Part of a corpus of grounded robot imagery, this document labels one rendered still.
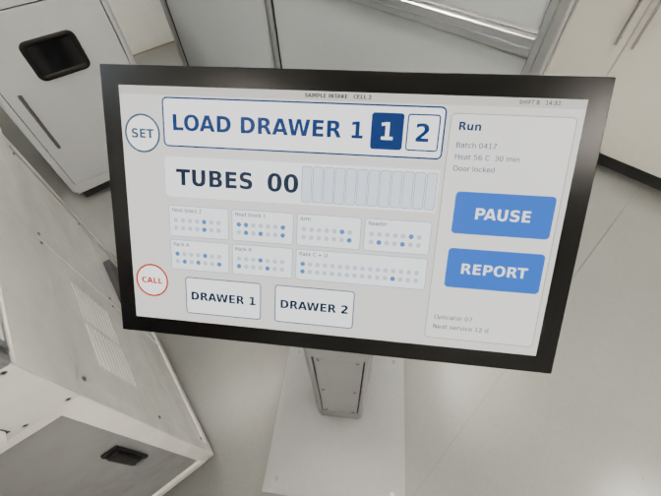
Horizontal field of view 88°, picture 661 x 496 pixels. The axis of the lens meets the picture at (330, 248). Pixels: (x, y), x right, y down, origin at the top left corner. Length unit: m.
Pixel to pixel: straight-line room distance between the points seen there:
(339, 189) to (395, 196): 0.06
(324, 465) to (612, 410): 1.04
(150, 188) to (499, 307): 0.41
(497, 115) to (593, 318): 1.52
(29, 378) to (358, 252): 0.48
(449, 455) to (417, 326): 1.03
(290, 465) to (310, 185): 1.10
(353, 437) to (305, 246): 1.02
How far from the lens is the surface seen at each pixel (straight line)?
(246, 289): 0.42
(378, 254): 0.38
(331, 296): 0.40
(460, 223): 0.39
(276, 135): 0.39
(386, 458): 1.34
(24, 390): 0.66
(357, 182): 0.37
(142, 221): 0.46
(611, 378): 1.75
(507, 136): 0.40
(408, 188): 0.38
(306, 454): 1.34
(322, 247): 0.39
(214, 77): 0.42
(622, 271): 2.08
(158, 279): 0.47
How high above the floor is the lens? 1.36
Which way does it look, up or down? 53 degrees down
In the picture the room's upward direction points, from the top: 3 degrees counter-clockwise
